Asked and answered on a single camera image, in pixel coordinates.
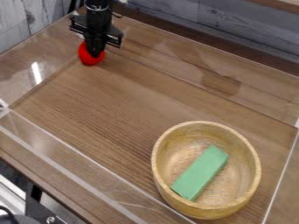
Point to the green rectangular block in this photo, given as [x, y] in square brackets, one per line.
[200, 173]

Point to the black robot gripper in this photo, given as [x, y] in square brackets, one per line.
[97, 32]

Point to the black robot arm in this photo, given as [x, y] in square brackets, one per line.
[99, 8]

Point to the red plush strawberry toy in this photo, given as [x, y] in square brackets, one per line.
[87, 59]

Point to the black metal table frame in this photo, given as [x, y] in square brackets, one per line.
[39, 204]

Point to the wooden bowl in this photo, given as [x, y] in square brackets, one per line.
[230, 191]

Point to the clear acrylic tray wall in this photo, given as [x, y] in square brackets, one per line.
[79, 124]

